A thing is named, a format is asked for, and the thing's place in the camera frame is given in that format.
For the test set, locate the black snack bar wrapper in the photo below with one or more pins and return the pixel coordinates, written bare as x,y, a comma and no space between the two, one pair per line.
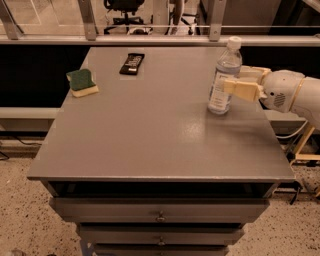
132,64

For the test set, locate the grey drawer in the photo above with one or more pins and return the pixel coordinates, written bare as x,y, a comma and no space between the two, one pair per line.
167,250
98,210
160,235

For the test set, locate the black office chair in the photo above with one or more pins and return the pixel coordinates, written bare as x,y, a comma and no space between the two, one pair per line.
126,7

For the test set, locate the middle grey drawer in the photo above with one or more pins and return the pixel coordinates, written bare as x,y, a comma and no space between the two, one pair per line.
160,235

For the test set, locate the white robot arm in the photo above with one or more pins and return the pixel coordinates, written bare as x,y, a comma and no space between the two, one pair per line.
306,102

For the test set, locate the blue plastic water bottle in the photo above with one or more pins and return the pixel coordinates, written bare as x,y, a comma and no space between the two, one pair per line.
227,67

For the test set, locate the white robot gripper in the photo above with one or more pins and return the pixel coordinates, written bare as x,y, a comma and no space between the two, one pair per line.
281,89

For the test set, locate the grey drawer cabinet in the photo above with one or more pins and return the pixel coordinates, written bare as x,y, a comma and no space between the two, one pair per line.
151,136

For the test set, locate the yellow wooden stand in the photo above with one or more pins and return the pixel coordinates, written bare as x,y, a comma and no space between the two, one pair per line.
297,153

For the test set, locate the bottom grey drawer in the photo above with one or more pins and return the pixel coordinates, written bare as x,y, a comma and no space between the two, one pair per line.
167,250

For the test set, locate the top grey drawer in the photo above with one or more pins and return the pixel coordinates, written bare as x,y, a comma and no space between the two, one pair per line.
98,210

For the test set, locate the metal railing frame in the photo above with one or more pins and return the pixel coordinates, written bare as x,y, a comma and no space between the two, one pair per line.
87,22

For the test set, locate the green and yellow sponge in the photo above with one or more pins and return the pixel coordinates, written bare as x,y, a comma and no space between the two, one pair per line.
81,83

